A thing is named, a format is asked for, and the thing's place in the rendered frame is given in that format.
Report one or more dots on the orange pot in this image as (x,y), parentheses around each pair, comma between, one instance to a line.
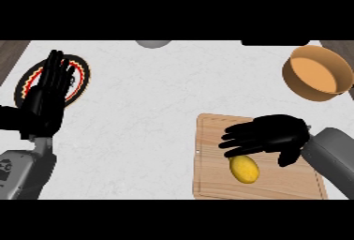
(317,73)

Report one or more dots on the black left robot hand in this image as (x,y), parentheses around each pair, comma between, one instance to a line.
(43,103)

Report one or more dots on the wooden cutting board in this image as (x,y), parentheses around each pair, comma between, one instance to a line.
(258,184)

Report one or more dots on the black red patterned plate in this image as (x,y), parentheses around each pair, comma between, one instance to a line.
(79,75)

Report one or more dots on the yellow lemon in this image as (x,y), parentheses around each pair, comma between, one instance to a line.
(244,168)

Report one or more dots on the grey rounded object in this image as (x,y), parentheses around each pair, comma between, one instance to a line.
(154,43)

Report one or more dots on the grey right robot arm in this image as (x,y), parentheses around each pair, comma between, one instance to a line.
(332,161)

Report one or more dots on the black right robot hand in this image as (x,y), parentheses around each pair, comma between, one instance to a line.
(272,134)

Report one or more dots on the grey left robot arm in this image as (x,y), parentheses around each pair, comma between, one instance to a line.
(25,175)

